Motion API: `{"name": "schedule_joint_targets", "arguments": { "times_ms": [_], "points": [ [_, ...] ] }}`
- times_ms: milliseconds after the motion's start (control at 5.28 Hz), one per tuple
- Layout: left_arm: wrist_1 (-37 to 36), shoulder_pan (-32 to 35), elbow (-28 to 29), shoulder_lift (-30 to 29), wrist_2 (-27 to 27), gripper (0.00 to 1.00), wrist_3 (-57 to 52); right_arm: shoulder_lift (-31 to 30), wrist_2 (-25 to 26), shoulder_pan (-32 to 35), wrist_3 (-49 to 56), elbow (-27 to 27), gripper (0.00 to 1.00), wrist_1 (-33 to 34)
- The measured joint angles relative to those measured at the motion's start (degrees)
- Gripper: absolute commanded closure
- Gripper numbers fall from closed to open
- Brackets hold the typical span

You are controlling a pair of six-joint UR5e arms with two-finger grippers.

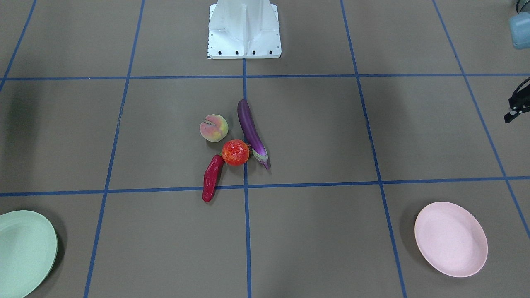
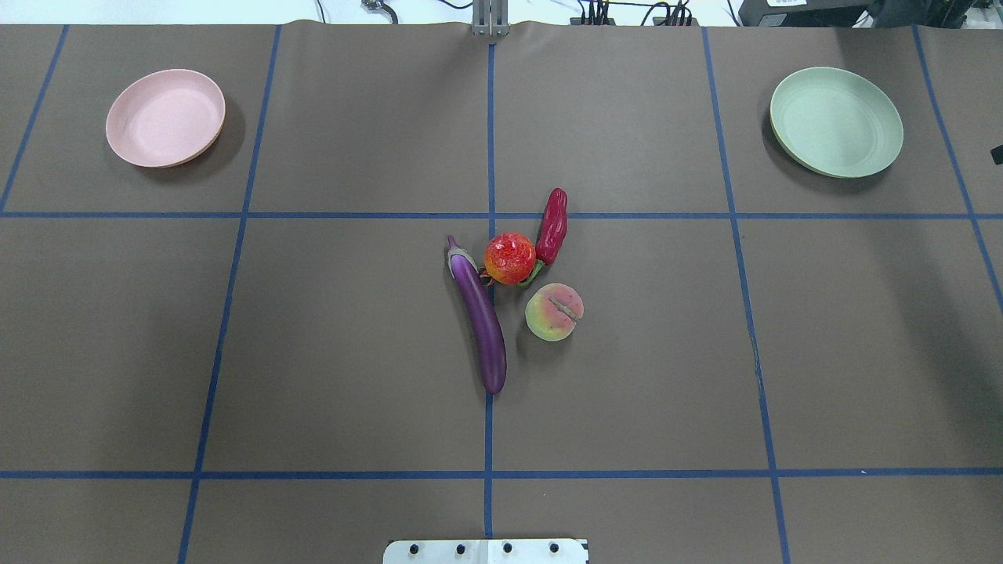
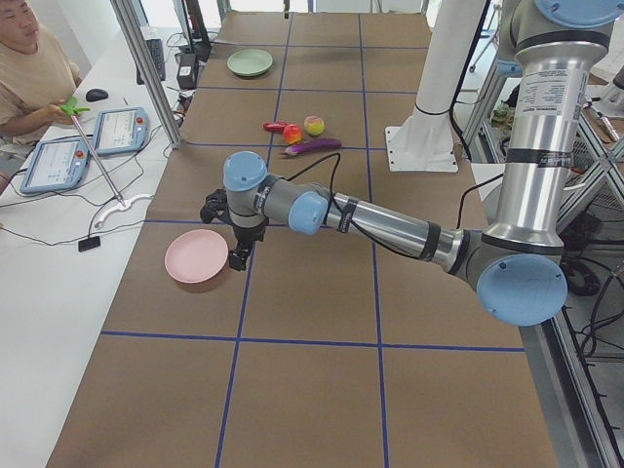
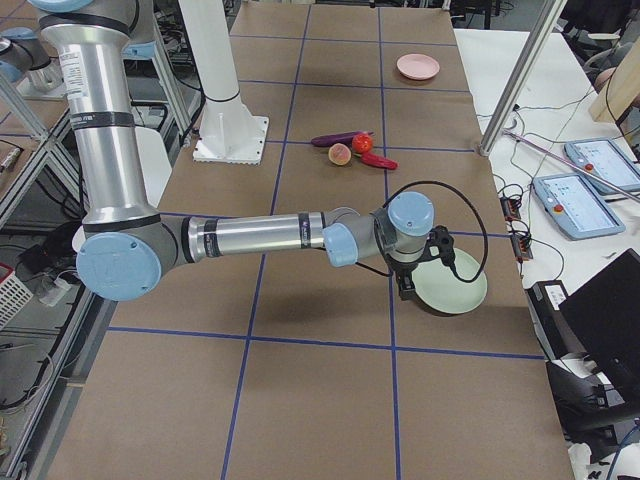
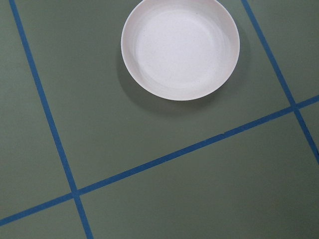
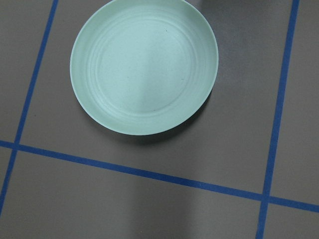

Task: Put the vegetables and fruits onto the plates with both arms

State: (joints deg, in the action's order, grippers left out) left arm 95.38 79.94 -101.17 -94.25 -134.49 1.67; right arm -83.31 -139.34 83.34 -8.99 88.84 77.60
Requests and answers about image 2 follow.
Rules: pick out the brown table mat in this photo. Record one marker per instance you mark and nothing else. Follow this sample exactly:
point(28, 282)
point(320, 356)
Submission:
point(261, 355)

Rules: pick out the aluminium frame post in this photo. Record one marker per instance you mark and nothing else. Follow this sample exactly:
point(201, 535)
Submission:
point(490, 18)

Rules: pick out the pink plate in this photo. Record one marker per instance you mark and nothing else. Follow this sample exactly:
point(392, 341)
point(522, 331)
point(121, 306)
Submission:
point(165, 119)

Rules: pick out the red chili pepper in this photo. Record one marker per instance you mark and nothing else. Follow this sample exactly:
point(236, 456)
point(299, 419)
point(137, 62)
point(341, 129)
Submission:
point(551, 235)

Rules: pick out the purple eggplant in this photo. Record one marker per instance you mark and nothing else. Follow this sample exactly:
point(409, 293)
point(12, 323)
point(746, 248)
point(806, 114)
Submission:
point(483, 318)

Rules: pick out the green pink peach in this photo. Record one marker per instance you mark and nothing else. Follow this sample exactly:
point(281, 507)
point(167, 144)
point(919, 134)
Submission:
point(553, 312)

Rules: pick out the green plate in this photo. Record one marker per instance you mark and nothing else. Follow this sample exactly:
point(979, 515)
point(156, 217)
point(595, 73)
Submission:
point(836, 123)

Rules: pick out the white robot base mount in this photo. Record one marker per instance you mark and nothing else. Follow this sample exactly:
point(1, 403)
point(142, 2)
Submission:
point(529, 550)

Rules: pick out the red pomegranate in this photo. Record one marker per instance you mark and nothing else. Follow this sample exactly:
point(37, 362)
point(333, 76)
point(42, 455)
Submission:
point(509, 259)

